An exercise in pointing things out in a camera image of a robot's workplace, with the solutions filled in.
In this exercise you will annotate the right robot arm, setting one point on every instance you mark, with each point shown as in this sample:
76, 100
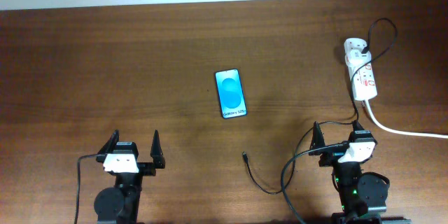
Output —
362, 194

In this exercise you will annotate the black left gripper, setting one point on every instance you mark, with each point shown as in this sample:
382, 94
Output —
149, 168

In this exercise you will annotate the white power strip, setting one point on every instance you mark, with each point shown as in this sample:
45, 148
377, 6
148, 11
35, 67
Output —
364, 86

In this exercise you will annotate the blue Samsung Galaxy smartphone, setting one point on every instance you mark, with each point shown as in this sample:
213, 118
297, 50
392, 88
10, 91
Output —
230, 94

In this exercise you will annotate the white USB charger plug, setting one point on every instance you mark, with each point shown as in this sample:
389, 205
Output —
354, 57

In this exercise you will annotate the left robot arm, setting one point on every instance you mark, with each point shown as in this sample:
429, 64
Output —
120, 203

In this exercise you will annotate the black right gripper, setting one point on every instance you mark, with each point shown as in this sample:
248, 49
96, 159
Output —
331, 155

